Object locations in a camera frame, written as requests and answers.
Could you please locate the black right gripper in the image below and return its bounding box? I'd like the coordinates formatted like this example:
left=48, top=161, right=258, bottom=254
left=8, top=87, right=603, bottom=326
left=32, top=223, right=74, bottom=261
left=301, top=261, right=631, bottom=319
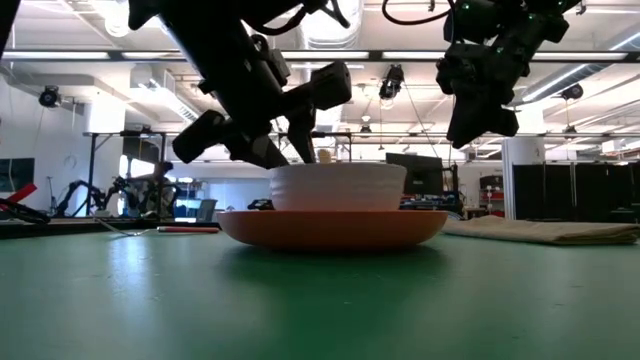
left=433, top=40, right=534, bottom=150

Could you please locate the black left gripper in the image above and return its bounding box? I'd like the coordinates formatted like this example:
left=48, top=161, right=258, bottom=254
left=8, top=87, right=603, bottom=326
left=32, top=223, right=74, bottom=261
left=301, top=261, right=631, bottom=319
left=171, top=33, right=354, bottom=170

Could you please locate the beige bowl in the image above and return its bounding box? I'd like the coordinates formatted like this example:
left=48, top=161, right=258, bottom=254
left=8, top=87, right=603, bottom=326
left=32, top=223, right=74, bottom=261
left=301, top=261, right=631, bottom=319
left=268, top=162, right=409, bottom=212

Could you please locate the orange plate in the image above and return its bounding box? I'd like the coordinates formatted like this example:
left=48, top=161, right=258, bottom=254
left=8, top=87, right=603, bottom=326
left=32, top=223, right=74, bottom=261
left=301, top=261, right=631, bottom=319
left=216, top=208, right=450, bottom=251

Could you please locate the pink-handled metal fork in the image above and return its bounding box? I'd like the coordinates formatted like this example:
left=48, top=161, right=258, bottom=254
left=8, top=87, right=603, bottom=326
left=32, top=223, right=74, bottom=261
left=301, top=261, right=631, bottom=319
left=93, top=217, right=221, bottom=237

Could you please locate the storage shelf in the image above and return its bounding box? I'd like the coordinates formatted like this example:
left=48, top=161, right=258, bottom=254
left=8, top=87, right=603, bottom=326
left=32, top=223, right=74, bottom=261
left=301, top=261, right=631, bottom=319
left=478, top=173, right=504, bottom=217

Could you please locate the black monitor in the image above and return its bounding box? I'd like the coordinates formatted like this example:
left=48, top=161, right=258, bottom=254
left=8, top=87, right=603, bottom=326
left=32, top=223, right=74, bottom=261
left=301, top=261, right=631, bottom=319
left=384, top=152, right=445, bottom=197

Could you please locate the ceiling light strip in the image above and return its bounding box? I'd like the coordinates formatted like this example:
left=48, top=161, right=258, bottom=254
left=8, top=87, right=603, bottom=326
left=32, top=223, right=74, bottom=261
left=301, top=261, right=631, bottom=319
left=0, top=49, right=111, bottom=62
left=279, top=49, right=371, bottom=62
left=532, top=50, right=630, bottom=62

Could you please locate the brown folded napkin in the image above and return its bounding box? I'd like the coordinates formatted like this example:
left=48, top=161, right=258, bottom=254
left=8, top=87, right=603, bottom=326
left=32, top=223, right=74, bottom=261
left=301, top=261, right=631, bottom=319
left=439, top=214, right=640, bottom=246

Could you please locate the person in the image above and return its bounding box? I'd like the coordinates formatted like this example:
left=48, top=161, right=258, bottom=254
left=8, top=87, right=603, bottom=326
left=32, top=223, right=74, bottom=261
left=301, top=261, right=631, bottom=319
left=132, top=160, right=179, bottom=220

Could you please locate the green table mat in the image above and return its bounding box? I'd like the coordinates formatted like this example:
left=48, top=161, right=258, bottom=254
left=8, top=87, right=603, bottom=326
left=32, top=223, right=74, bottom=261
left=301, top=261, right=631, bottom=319
left=0, top=227, right=640, bottom=360

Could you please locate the red angled bar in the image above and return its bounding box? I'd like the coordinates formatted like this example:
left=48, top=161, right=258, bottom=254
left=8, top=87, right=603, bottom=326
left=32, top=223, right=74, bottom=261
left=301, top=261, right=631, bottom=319
left=0, top=182, right=39, bottom=211

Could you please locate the black ceiling cable reel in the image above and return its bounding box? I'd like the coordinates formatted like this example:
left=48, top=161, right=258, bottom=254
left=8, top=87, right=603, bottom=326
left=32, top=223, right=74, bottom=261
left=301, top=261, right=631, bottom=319
left=38, top=84, right=62, bottom=109
left=560, top=82, right=585, bottom=102
left=378, top=63, right=406, bottom=101

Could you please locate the black partition wall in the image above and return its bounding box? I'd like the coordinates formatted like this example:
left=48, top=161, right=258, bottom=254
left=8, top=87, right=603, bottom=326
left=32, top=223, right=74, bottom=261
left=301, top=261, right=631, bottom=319
left=512, top=160, right=640, bottom=224

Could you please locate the white air duct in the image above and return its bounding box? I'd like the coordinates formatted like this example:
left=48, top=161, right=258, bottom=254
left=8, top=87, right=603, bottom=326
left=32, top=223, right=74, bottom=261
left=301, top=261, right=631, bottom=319
left=299, top=0, right=364, bottom=51

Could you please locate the black metal stand frame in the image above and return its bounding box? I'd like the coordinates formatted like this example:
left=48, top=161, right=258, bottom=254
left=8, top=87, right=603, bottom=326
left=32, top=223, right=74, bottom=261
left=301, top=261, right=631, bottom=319
left=82, top=129, right=169, bottom=217

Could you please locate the black clamp handle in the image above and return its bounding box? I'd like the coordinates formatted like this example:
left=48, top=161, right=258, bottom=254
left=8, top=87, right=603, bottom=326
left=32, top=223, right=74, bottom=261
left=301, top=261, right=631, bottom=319
left=0, top=197, right=52, bottom=225

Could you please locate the dark wall screen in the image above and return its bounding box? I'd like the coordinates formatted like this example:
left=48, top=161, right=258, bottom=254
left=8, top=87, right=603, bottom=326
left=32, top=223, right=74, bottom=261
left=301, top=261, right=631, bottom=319
left=0, top=157, right=36, bottom=194

